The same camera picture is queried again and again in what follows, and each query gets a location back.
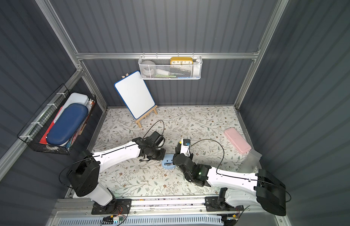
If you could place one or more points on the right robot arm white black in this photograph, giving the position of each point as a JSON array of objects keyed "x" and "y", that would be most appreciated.
[{"x": 260, "y": 188}]

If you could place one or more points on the yellow clock in basket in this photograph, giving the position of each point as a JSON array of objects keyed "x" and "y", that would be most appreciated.
[{"x": 181, "y": 60}]

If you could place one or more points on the small wooden easel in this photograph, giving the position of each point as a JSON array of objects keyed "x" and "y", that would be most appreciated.
[{"x": 146, "y": 115}]

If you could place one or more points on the pink rectangular case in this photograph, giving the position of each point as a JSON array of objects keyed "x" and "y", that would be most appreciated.
[{"x": 237, "y": 140}]

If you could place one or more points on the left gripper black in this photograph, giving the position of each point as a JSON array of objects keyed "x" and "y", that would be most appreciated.
[{"x": 158, "y": 152}]

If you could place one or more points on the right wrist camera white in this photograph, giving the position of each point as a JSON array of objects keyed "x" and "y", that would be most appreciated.
[{"x": 185, "y": 147}]

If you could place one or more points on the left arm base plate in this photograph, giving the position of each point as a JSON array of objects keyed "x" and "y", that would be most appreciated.
[{"x": 118, "y": 206}]

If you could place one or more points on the white plastic box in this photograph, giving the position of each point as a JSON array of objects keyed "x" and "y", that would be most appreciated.
[{"x": 74, "y": 98}]

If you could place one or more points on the dark blue oval case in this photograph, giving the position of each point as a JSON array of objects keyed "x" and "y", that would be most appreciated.
[{"x": 67, "y": 124}]

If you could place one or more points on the black wire side basket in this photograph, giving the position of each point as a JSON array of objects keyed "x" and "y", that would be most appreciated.
[{"x": 38, "y": 125}]

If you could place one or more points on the white board blue frame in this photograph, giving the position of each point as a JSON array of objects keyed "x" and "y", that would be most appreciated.
[{"x": 134, "y": 94}]

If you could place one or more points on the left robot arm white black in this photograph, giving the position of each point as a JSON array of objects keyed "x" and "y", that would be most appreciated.
[{"x": 83, "y": 175}]

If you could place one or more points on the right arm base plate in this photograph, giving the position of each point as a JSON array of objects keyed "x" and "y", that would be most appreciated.
[{"x": 214, "y": 203}]

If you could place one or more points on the red folder in basket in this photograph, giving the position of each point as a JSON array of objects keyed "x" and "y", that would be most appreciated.
[{"x": 43, "y": 140}]

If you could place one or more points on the light blue alarm clock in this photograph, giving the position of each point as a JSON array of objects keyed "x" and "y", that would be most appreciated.
[{"x": 167, "y": 162}]

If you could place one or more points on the tape roll in basket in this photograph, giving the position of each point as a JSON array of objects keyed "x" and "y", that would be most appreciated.
[{"x": 147, "y": 68}]

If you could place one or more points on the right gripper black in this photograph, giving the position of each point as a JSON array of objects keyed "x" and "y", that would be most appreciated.
[{"x": 177, "y": 159}]

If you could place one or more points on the white wire wall basket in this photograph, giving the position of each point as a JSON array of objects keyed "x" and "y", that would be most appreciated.
[{"x": 166, "y": 71}]

